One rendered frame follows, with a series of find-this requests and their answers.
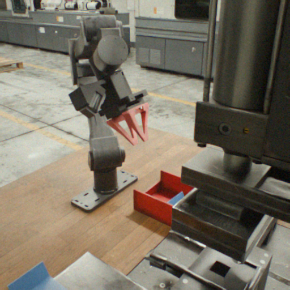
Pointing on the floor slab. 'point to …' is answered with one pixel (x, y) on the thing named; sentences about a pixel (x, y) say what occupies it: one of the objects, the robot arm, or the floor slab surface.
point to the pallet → (9, 64)
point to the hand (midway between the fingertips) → (139, 139)
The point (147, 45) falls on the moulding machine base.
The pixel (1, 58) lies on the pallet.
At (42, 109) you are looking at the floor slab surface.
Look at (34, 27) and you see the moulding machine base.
